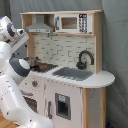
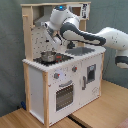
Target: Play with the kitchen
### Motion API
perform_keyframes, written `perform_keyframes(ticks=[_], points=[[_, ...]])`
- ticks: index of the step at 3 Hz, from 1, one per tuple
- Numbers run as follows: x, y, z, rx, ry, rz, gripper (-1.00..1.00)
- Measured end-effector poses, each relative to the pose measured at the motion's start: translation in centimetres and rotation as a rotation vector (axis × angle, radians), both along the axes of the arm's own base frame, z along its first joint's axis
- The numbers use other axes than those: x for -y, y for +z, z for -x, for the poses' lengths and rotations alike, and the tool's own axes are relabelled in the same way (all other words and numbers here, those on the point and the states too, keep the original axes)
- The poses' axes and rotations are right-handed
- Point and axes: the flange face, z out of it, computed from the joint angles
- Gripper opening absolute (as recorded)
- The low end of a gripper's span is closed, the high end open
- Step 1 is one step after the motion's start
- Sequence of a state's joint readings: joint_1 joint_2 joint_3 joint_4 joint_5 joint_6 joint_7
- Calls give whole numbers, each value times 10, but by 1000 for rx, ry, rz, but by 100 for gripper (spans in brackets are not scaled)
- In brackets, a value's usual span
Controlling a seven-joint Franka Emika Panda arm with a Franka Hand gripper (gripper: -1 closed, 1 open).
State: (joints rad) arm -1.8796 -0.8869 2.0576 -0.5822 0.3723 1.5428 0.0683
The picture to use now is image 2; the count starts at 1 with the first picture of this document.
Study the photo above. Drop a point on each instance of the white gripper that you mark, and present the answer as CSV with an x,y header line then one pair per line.
x,y
54,36

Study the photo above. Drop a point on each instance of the small metal pot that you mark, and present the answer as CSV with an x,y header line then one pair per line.
x,y
48,56

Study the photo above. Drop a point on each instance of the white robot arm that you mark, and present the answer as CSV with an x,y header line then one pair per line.
x,y
67,23

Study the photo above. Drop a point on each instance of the wooden toy kitchen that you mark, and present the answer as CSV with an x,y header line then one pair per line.
x,y
40,84

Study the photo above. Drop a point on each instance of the black stovetop red burners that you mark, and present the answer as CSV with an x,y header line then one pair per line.
x,y
59,58

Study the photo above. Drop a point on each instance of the metal sink basin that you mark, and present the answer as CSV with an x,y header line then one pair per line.
x,y
79,51

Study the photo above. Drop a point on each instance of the right red stove knob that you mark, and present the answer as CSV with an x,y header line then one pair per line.
x,y
74,69

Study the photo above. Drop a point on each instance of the red stove knob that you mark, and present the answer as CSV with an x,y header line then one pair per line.
x,y
74,69
56,75

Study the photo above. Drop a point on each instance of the left red stove knob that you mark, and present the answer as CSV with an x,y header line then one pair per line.
x,y
56,75

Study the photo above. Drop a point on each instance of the cabinet door ice dispenser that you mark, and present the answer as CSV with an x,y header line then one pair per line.
x,y
90,79

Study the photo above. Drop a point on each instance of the oven door with window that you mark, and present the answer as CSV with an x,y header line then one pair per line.
x,y
64,96

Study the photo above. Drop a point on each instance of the wooden table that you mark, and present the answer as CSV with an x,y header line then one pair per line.
x,y
108,111

